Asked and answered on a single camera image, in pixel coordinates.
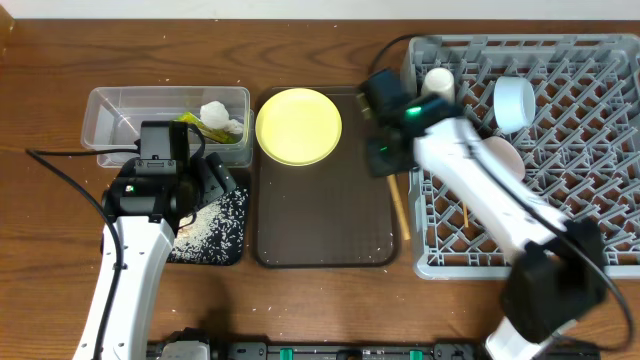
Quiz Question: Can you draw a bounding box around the clear plastic waste bin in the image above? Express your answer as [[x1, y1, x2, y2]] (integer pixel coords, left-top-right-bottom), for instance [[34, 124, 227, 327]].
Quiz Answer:
[[81, 86, 254, 168]]

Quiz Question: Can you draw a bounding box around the white bowl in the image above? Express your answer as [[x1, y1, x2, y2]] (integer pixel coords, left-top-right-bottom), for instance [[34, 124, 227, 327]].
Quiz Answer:
[[483, 136, 525, 181]]

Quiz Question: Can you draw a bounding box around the light blue bowl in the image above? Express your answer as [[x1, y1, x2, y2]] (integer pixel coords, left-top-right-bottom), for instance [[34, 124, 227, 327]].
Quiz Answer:
[[493, 77, 536, 135]]

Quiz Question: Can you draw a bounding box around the white tissue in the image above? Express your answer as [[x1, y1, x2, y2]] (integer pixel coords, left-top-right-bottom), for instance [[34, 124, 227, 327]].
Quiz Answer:
[[200, 101, 244, 135]]

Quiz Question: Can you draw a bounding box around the yellow green wrapper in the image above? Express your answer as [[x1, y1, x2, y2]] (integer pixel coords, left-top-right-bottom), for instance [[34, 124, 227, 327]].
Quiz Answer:
[[177, 112, 237, 144]]

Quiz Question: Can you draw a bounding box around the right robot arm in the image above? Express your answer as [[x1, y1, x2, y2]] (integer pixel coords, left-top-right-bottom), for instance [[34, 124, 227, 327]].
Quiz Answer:
[[363, 96, 607, 359]]

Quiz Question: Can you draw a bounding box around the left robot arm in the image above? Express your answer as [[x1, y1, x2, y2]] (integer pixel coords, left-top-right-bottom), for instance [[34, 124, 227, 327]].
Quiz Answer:
[[74, 153, 236, 359]]

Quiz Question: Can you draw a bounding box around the dark brown serving tray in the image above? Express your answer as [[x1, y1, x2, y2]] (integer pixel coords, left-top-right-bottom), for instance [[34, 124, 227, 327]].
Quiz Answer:
[[251, 86, 401, 269]]

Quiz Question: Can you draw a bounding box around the white cup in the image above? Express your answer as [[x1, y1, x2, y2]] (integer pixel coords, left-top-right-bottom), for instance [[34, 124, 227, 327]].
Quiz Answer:
[[420, 67, 455, 104]]

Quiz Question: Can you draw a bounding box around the right black cable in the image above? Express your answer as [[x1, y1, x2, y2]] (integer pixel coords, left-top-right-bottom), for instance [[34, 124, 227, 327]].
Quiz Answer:
[[367, 33, 636, 354]]

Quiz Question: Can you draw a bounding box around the black plastic tray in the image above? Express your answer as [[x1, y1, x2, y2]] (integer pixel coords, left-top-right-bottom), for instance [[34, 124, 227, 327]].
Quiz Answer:
[[164, 168, 252, 267]]

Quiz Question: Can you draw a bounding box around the left black cable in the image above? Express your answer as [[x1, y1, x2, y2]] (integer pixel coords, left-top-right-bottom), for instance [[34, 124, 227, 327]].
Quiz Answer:
[[25, 122, 207, 360]]

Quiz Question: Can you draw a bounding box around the yellow-green plate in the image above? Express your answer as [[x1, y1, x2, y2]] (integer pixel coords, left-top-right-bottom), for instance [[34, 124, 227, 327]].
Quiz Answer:
[[256, 88, 343, 167]]

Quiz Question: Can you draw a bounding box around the spilled white rice pile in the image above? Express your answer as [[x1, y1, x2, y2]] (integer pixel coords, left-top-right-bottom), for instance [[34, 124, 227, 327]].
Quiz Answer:
[[169, 187, 250, 264]]

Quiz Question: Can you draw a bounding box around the black cable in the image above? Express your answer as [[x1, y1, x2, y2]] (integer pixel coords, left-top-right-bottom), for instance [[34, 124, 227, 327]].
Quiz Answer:
[[367, 33, 636, 354], [25, 122, 207, 360]]

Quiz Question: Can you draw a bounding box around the grey dishwasher rack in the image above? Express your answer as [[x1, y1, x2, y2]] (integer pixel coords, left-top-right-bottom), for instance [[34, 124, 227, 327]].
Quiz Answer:
[[401, 34, 639, 279]]

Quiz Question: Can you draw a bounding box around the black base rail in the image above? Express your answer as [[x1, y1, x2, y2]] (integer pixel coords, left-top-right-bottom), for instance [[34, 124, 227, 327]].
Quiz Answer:
[[144, 327, 601, 360]]

